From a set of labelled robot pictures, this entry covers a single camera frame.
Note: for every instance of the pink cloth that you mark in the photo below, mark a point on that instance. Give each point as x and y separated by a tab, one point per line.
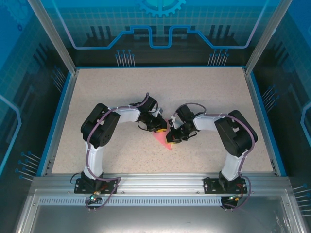
164	139

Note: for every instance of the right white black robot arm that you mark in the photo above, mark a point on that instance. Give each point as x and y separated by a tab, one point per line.
206	123

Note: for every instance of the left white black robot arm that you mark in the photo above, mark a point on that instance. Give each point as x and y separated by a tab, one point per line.
127	115

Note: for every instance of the wide aluminium mounting rail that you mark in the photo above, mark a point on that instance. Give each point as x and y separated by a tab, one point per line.
158	182

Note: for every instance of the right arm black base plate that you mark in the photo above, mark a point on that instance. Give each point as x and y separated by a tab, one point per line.
210	187

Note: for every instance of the aluminium table side rail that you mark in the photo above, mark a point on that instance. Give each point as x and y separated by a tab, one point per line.
262	121
62	121

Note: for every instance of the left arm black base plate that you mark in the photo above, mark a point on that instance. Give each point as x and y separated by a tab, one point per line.
81	188

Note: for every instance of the aluminium frame post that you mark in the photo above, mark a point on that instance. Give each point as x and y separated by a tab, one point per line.
54	38
264	38

